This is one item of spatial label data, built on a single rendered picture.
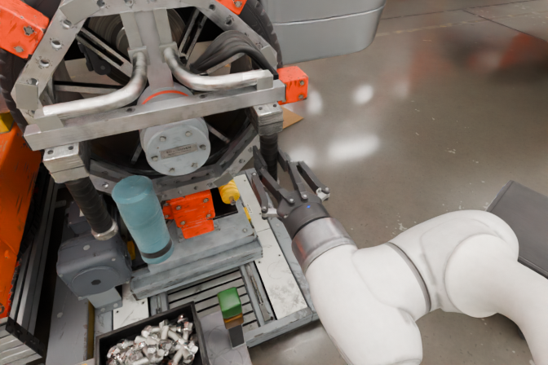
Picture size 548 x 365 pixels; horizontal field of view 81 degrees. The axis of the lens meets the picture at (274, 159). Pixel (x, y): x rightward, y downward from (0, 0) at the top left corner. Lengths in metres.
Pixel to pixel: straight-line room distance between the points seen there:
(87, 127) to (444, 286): 0.55
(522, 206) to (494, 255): 1.08
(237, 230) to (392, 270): 0.91
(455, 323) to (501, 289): 1.09
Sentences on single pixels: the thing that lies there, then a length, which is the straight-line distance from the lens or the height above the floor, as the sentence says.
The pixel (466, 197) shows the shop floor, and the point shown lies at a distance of 1.99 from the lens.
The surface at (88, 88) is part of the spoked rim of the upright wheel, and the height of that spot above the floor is 0.90.
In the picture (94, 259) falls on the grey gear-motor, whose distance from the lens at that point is 1.15.
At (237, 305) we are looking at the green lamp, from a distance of 0.67.
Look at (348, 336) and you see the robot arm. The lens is 0.43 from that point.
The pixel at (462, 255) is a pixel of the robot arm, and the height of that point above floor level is 0.93.
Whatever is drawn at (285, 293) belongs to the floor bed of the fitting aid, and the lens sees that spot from 1.32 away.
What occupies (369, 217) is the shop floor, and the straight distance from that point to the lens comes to 1.69.
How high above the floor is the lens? 1.26
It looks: 41 degrees down
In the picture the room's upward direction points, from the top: straight up
